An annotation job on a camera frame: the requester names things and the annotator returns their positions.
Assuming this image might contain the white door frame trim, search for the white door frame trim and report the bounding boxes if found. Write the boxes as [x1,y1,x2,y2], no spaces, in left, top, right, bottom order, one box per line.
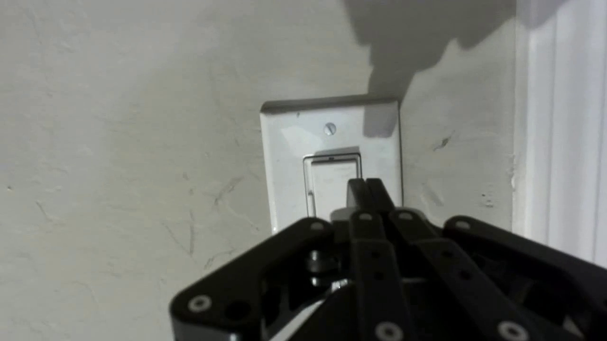
[512,0,607,267]

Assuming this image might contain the white light switch plate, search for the white light switch plate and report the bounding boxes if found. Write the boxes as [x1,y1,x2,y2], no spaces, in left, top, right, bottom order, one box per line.
[258,94,406,236]

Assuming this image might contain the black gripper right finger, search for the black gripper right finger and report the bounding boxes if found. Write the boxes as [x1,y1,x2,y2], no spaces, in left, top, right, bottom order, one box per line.
[366,178,607,341]

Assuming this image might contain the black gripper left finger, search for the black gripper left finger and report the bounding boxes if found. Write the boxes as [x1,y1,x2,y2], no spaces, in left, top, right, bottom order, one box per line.
[169,178,406,341]

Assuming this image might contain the white rocker light switch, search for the white rocker light switch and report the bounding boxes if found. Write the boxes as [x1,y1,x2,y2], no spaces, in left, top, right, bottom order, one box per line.
[302,145,366,223]

